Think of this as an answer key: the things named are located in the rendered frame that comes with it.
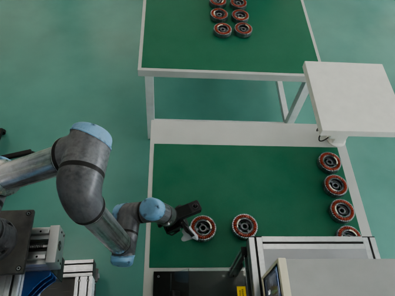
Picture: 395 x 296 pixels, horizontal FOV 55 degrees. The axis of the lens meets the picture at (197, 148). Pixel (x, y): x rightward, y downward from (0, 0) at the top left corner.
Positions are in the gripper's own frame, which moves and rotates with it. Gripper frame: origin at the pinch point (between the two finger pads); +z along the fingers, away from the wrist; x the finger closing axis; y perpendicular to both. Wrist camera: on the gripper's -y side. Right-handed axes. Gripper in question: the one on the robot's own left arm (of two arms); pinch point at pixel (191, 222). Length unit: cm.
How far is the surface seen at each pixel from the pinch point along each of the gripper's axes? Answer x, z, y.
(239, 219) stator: 3.9, 15.2, -16.1
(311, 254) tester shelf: 33, -12, -36
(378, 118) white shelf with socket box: -1, 4, -85
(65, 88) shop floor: -169, 63, 67
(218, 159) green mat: -28.9, 21.5, -19.5
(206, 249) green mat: 9.8, 10.2, 1.5
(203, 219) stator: -1.7, 8.7, -2.7
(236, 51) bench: -95, 41, -57
